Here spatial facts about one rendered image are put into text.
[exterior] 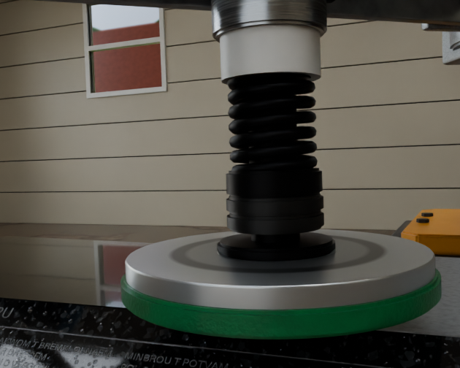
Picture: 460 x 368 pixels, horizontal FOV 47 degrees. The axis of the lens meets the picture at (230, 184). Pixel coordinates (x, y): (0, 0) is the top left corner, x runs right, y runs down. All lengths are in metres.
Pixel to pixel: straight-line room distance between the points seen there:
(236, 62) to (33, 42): 8.63
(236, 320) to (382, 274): 0.09
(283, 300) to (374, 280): 0.05
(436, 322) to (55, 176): 8.27
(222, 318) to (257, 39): 0.18
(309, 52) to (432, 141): 6.20
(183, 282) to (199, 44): 7.10
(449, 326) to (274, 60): 0.22
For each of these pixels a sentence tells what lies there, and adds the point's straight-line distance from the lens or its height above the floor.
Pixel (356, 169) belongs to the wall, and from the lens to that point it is 6.62.
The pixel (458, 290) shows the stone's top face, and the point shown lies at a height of 0.82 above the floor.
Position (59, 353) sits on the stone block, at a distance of 0.48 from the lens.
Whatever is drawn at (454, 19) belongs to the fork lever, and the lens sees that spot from 0.52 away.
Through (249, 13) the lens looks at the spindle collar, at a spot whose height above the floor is 1.04.
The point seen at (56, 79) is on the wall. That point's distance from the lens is 8.60.
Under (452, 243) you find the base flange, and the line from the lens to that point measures 1.12.
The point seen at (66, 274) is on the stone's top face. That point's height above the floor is 0.82.
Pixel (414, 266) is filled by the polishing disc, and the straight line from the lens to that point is 0.33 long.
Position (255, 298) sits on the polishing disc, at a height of 0.87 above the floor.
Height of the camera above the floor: 0.95
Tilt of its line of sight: 3 degrees down
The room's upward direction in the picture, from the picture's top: 2 degrees counter-clockwise
